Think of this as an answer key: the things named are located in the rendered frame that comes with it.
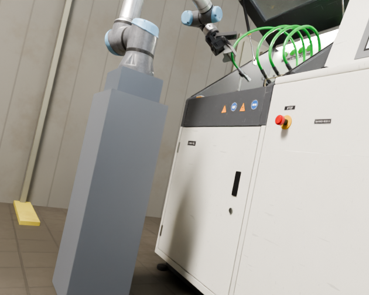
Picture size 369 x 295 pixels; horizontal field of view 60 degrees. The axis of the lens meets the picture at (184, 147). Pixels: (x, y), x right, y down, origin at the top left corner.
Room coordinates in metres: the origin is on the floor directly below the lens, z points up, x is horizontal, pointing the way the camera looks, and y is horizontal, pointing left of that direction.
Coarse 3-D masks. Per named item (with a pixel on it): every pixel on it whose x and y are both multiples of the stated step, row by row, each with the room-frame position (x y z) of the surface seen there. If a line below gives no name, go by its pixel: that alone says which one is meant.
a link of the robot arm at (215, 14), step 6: (192, 0) 1.51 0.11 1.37; (198, 0) 1.50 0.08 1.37; (204, 0) 1.51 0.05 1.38; (198, 6) 1.53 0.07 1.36; (204, 6) 1.53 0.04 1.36; (210, 6) 1.54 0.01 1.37; (216, 6) 1.55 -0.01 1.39; (204, 12) 1.55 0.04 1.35; (210, 12) 1.56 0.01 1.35; (216, 12) 1.55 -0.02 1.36; (222, 12) 1.59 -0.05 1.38; (198, 18) 1.62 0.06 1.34; (204, 18) 1.59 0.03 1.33; (210, 18) 1.58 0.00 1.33; (216, 18) 1.56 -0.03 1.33; (204, 24) 1.65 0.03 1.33
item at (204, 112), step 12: (216, 96) 1.54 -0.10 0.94; (228, 96) 1.44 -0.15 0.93; (240, 96) 1.37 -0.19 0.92; (252, 96) 1.29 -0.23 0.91; (264, 96) 1.23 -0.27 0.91; (192, 108) 1.73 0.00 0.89; (204, 108) 1.61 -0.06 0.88; (216, 108) 1.52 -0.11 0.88; (228, 108) 1.43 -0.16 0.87; (192, 120) 1.70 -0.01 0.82; (204, 120) 1.59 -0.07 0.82; (216, 120) 1.50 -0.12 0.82; (228, 120) 1.41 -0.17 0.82; (240, 120) 1.34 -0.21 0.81; (252, 120) 1.27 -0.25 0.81
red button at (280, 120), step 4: (276, 116) 1.10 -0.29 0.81; (280, 116) 1.08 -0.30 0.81; (284, 116) 1.12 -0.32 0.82; (288, 116) 1.10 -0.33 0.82; (276, 120) 1.10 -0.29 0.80; (280, 120) 1.08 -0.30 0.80; (284, 120) 1.08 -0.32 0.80; (288, 120) 1.10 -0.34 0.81; (276, 124) 1.10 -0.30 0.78; (280, 124) 1.09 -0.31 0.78; (284, 124) 1.10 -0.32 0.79; (288, 124) 1.09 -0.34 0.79; (284, 128) 1.11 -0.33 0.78
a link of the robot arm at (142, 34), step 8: (136, 24) 1.25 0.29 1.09; (144, 24) 1.25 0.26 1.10; (152, 24) 1.26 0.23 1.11; (128, 32) 1.28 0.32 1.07; (136, 32) 1.25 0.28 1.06; (144, 32) 1.25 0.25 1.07; (152, 32) 1.26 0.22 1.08; (128, 40) 1.28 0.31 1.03; (136, 40) 1.25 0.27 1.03; (144, 40) 1.25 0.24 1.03; (152, 40) 1.27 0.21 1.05; (144, 48) 1.25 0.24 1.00; (152, 48) 1.28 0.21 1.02
